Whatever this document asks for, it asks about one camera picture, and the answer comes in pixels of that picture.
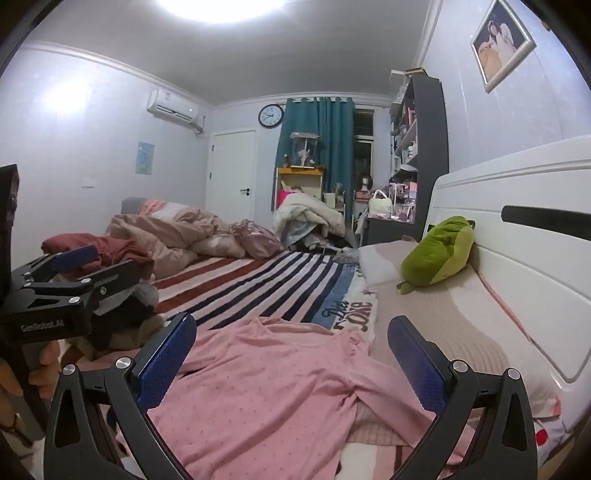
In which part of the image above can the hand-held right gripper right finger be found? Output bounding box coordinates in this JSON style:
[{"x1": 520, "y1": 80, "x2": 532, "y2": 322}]
[{"x1": 387, "y1": 315, "x2": 539, "y2": 480}]

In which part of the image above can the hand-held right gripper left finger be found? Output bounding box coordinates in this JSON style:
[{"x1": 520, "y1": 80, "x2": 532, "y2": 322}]
[{"x1": 44, "y1": 312, "x2": 197, "y2": 480}]

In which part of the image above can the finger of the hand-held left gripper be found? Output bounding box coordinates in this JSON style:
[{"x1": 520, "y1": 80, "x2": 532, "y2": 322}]
[
  {"x1": 65, "y1": 259, "x2": 156, "y2": 319},
  {"x1": 11, "y1": 244, "x2": 100, "y2": 296}
]

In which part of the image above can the pink dotted shirt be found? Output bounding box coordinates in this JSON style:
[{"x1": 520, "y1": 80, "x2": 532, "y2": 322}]
[{"x1": 145, "y1": 315, "x2": 476, "y2": 480}]

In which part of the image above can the dark clothes pile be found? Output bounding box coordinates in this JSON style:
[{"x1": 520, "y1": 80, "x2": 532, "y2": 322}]
[{"x1": 69, "y1": 281, "x2": 169, "y2": 361}]

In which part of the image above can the cream clothes pile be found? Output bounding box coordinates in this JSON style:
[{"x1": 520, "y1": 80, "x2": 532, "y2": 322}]
[{"x1": 271, "y1": 187, "x2": 347, "y2": 252}]

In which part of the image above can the person's left hand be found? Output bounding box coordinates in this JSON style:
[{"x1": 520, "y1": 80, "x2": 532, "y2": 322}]
[{"x1": 0, "y1": 342, "x2": 63, "y2": 437}]

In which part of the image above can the red cloth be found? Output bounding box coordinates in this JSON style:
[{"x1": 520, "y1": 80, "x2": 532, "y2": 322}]
[{"x1": 41, "y1": 232, "x2": 155, "y2": 282}]

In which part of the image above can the beige striped pillow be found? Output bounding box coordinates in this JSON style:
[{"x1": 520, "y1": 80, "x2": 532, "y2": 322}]
[{"x1": 358, "y1": 237, "x2": 561, "y2": 418}]

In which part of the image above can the pink duvet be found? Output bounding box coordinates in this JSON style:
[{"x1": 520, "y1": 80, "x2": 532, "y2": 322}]
[{"x1": 105, "y1": 198, "x2": 247, "y2": 280}]

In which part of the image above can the green plush toy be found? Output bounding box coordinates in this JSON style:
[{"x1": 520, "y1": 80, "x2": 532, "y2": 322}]
[{"x1": 398, "y1": 216, "x2": 476, "y2": 296}]

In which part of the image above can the striped printed blanket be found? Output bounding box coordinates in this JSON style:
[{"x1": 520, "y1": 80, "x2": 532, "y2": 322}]
[{"x1": 69, "y1": 251, "x2": 384, "y2": 480}]

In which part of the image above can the dark desk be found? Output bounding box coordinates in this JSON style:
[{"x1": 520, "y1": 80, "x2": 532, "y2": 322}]
[{"x1": 360, "y1": 215, "x2": 423, "y2": 247}]

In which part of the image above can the mauve satin cloth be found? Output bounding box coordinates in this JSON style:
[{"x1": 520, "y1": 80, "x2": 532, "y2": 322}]
[{"x1": 228, "y1": 219, "x2": 283, "y2": 260}]

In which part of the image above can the white door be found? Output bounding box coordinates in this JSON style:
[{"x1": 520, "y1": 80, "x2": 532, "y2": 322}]
[{"x1": 204, "y1": 130, "x2": 257, "y2": 220}]

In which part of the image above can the white handbag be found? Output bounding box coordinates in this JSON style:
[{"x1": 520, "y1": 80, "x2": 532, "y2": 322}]
[{"x1": 368, "y1": 189, "x2": 393, "y2": 219}]

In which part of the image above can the white headboard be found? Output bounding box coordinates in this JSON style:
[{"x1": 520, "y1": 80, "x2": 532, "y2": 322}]
[{"x1": 418, "y1": 135, "x2": 591, "y2": 384}]

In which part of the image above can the white air conditioner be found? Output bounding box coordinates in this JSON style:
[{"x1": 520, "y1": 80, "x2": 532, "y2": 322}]
[{"x1": 147, "y1": 89, "x2": 206, "y2": 136}]

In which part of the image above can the yellow shelf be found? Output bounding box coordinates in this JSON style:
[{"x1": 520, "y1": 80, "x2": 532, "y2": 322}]
[{"x1": 275, "y1": 166, "x2": 326, "y2": 204}]

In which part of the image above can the dark bookshelf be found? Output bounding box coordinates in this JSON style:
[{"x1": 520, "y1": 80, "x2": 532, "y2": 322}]
[{"x1": 388, "y1": 69, "x2": 450, "y2": 241}]

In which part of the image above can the glass display case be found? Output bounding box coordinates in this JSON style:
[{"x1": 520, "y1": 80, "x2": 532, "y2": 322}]
[{"x1": 288, "y1": 131, "x2": 321, "y2": 168}]

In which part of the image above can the teal curtain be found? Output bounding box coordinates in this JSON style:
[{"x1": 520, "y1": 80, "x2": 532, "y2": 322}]
[{"x1": 274, "y1": 96, "x2": 355, "y2": 217}]

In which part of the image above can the ceiling light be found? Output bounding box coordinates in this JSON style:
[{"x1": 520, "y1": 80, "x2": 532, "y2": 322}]
[{"x1": 154, "y1": 0, "x2": 289, "y2": 21}]

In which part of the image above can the blue wall poster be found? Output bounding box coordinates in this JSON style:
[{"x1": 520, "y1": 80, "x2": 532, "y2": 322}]
[{"x1": 136, "y1": 141, "x2": 156, "y2": 176}]

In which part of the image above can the round wall clock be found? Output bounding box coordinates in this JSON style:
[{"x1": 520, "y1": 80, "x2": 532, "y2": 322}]
[{"x1": 257, "y1": 104, "x2": 284, "y2": 129}]

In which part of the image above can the framed wall picture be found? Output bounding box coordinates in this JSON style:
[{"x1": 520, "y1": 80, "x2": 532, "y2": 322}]
[{"x1": 470, "y1": 0, "x2": 537, "y2": 94}]

